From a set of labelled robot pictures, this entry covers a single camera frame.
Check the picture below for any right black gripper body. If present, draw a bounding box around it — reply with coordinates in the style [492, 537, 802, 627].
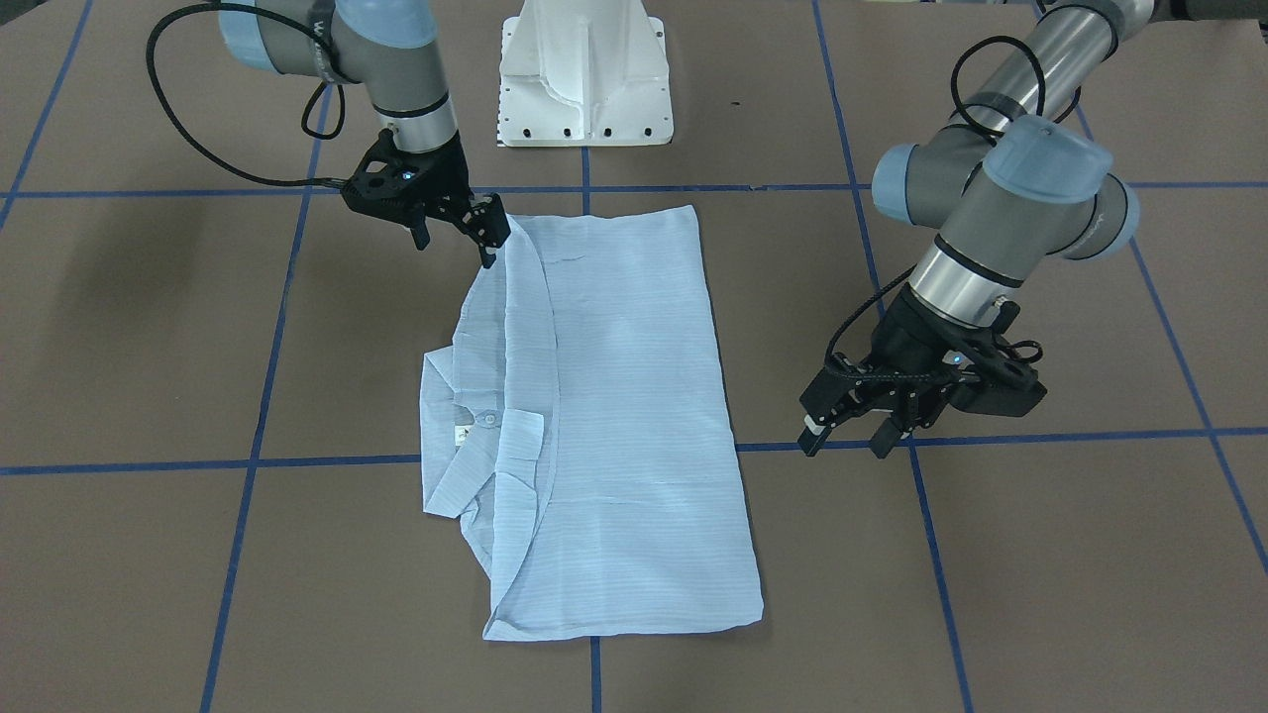
[392, 134, 473, 230]

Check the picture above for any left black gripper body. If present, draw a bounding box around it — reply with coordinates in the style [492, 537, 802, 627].
[800, 285, 970, 425]

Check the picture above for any light blue striped shirt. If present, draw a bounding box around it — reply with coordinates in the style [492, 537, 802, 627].
[418, 206, 765, 644]

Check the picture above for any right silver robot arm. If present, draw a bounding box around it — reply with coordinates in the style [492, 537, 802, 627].
[219, 1, 511, 266]

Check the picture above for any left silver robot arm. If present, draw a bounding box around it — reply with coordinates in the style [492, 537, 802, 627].
[798, 1, 1154, 458]

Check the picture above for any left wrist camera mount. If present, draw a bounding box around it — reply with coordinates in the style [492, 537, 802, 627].
[947, 330, 1049, 417]

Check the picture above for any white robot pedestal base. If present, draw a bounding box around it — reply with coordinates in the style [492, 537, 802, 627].
[497, 1, 675, 148]

